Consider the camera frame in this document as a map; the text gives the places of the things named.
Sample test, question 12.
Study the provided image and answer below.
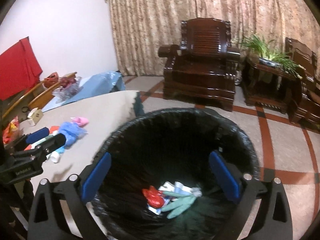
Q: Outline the red plastic bag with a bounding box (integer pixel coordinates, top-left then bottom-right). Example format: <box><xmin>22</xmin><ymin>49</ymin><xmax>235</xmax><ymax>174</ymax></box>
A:
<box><xmin>44</xmin><ymin>72</ymin><xmax>60</xmax><ymax>88</ymax></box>

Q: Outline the wooden chair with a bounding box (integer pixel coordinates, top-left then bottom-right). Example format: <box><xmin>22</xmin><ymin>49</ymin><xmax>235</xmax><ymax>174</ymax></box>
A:
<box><xmin>27</xmin><ymin>72</ymin><xmax>78</xmax><ymax>110</ymax></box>
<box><xmin>2</xmin><ymin>80</ymin><xmax>48</xmax><ymax>120</ymax></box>

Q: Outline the red cloth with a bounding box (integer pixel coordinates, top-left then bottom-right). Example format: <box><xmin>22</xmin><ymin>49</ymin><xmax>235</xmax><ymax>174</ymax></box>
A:
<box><xmin>0</xmin><ymin>36</ymin><xmax>43</xmax><ymax>100</ymax></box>

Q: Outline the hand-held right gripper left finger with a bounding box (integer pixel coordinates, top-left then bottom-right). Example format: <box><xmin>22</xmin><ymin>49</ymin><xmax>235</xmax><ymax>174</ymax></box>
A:
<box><xmin>28</xmin><ymin>152</ymin><xmax>112</xmax><ymax>240</ymax></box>

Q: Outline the potted green plant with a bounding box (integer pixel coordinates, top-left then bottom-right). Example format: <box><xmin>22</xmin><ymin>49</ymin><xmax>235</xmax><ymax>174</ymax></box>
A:
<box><xmin>239</xmin><ymin>34</ymin><xmax>304</xmax><ymax>78</ymax></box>

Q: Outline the beige tape box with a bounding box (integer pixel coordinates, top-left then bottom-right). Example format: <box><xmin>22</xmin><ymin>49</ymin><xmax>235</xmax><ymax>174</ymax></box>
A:
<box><xmin>27</xmin><ymin>107</ymin><xmax>43</xmax><ymax>127</ymax></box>

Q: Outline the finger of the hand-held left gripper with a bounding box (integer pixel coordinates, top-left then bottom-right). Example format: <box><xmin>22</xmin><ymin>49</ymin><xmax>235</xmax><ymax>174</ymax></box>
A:
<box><xmin>15</xmin><ymin>133</ymin><xmax>67</xmax><ymax>164</ymax></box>
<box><xmin>9</xmin><ymin>127</ymin><xmax>50</xmax><ymax>153</ymax></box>

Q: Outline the beige tablecloth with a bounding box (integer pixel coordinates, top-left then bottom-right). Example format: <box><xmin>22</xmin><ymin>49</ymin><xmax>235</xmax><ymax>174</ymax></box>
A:
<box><xmin>5</xmin><ymin>90</ymin><xmax>144</xmax><ymax>205</ymax></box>

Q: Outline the black bagged trash bin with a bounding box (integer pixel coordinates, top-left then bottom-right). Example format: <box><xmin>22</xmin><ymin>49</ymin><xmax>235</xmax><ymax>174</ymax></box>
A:
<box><xmin>91</xmin><ymin>107</ymin><xmax>260</xmax><ymax>240</ymax></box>

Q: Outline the red shiny wrapper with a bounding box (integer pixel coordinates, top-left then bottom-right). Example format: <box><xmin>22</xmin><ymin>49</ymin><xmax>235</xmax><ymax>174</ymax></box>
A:
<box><xmin>142</xmin><ymin>185</ymin><xmax>163</xmax><ymax>208</ymax></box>

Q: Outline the patterned beige curtain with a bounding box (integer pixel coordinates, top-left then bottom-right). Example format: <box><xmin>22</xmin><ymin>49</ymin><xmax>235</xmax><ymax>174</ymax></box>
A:
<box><xmin>104</xmin><ymin>0</ymin><xmax>320</xmax><ymax>77</ymax></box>

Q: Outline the dark wooden armchair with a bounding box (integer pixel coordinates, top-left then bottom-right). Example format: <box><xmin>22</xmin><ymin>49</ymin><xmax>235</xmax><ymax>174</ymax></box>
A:
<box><xmin>285</xmin><ymin>37</ymin><xmax>320</xmax><ymax>130</ymax></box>
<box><xmin>158</xmin><ymin>17</ymin><xmax>242</xmax><ymax>112</ymax></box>

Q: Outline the white paper scrap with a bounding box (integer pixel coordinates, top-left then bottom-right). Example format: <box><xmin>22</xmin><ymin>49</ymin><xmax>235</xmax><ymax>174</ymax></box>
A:
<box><xmin>159</xmin><ymin>181</ymin><xmax>193</xmax><ymax>195</ymax></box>

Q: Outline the light blue plastic shoe cover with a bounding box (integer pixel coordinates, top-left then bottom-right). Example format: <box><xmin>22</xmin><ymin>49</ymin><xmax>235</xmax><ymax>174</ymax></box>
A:
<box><xmin>59</xmin><ymin>122</ymin><xmax>88</xmax><ymax>147</ymax></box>

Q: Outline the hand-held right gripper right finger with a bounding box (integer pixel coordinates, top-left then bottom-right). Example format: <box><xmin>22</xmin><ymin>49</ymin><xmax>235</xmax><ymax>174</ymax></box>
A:
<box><xmin>209</xmin><ymin>150</ymin><xmax>293</xmax><ymax>240</ymax></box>

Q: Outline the white plastic bottle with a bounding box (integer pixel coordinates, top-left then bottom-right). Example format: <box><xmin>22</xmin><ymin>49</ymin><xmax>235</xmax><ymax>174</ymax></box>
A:
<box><xmin>46</xmin><ymin>147</ymin><xmax>66</xmax><ymax>163</ymax></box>

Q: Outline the orange snack packet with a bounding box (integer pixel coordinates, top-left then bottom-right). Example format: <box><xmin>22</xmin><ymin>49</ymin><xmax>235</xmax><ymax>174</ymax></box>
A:
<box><xmin>2</xmin><ymin>116</ymin><xmax>20</xmax><ymax>144</ymax></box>

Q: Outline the clear bag of red fruit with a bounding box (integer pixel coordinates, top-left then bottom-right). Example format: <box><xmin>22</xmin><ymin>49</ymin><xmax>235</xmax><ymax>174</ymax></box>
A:
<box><xmin>52</xmin><ymin>75</ymin><xmax>83</xmax><ymax>103</ymax></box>

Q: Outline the green glove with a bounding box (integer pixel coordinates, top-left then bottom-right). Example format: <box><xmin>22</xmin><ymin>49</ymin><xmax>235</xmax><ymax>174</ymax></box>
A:
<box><xmin>161</xmin><ymin>192</ymin><xmax>200</xmax><ymax>219</ymax></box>

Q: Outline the dark wooden side table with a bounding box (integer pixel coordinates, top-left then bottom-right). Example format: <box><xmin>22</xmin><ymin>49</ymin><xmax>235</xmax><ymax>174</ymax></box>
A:
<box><xmin>242</xmin><ymin>55</ymin><xmax>298</xmax><ymax>114</ymax></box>

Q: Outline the pink plastic shoe cover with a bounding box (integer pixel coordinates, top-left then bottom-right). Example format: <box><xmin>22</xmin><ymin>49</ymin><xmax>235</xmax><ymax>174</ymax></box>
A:
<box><xmin>70</xmin><ymin>117</ymin><xmax>90</xmax><ymax>127</ymax></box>

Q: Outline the blue tablecloth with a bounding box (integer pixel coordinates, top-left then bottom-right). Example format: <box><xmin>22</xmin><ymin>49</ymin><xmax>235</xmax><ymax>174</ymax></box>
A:
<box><xmin>42</xmin><ymin>70</ymin><xmax>125</xmax><ymax>113</ymax></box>

